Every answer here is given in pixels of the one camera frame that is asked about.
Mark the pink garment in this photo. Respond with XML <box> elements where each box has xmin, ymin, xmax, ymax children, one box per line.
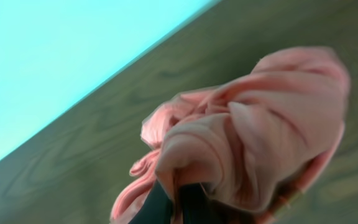
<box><xmin>110</xmin><ymin>47</ymin><xmax>350</xmax><ymax>223</ymax></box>

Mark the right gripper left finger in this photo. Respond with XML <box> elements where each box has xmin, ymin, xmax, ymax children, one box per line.
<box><xmin>129</xmin><ymin>182</ymin><xmax>173</xmax><ymax>224</ymax></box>

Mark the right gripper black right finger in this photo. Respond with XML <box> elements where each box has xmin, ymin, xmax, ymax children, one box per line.
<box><xmin>179</xmin><ymin>184</ymin><xmax>223</xmax><ymax>224</ymax></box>

